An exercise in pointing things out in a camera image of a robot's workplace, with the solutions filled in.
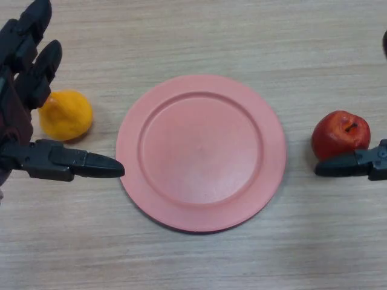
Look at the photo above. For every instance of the yellow pear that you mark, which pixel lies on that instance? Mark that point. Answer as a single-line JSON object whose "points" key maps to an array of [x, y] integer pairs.
{"points": [[68, 116]]}

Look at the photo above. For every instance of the pink round plate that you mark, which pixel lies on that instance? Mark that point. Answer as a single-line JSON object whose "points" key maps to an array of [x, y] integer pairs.
{"points": [[201, 154]]}

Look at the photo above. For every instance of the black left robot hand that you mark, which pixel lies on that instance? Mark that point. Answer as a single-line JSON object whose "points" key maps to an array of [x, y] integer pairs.
{"points": [[18, 121]]}

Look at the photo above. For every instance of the red apple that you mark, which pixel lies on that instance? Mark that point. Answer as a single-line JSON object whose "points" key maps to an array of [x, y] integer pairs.
{"points": [[335, 133]]}

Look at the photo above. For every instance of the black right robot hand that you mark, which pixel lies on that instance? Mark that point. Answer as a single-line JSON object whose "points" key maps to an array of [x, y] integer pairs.
{"points": [[356, 164]]}

